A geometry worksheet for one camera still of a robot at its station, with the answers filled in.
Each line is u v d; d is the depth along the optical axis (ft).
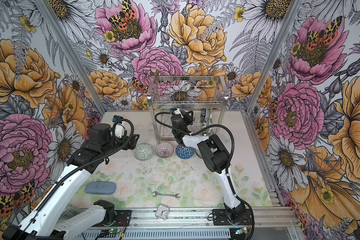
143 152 3.17
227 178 1.96
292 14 2.41
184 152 3.18
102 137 1.75
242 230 2.34
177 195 2.66
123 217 2.42
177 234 3.67
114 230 2.34
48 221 1.29
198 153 1.99
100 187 2.67
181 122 2.57
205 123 3.45
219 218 2.40
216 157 1.93
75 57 2.95
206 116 3.44
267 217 2.50
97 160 1.54
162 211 2.45
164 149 3.19
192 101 3.96
